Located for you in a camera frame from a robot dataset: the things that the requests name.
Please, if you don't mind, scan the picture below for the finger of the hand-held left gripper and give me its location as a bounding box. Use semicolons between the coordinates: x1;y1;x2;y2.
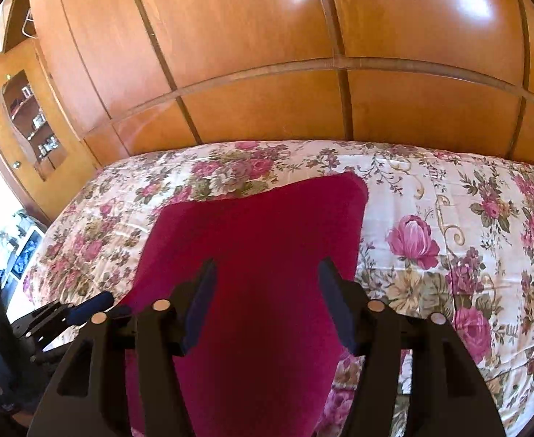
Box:
14;291;115;342
30;304;134;367

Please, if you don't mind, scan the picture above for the wooden glass door cabinet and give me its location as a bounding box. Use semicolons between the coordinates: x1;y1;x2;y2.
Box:
0;39;101;226

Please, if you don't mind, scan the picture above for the white shelf unit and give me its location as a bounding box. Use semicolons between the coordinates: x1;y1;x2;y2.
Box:
0;209;47;294

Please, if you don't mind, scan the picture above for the floral bed blanket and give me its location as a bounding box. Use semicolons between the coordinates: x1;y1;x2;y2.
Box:
21;140;534;437

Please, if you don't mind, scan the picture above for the wooden wardrobe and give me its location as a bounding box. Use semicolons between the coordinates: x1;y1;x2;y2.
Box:
0;0;534;171

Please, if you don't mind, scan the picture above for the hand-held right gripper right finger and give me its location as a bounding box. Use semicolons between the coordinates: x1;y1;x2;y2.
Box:
318;257;507;437

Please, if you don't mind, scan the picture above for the dark red garment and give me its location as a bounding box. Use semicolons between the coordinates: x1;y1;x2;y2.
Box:
121;170;416;437

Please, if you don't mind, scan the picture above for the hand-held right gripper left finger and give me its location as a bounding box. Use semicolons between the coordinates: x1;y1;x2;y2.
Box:
27;258;218;437

